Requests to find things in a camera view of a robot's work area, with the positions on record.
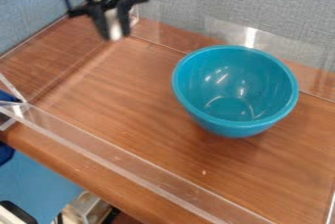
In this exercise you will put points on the white toy mushroom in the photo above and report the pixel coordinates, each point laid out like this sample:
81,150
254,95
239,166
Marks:
115,25

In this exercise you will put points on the blue plastic bowl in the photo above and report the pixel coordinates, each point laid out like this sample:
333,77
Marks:
238,90

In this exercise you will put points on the clear acrylic front barrier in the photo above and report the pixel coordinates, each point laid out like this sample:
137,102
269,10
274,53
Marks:
168,186

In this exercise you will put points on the clear acrylic barrier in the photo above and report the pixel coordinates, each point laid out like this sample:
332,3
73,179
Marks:
168,186
310,61

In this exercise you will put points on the clear acrylic back barrier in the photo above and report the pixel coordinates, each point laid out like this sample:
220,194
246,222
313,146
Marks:
310,61

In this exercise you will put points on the blue object at left edge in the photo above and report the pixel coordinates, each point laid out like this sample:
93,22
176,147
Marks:
6,150

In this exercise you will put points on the black white object bottom left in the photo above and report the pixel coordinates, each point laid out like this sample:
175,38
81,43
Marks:
14,215

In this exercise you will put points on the clear acrylic corner bracket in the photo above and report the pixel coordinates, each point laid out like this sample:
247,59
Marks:
135,16

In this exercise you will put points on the metal table leg frame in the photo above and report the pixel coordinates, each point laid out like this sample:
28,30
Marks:
88,209

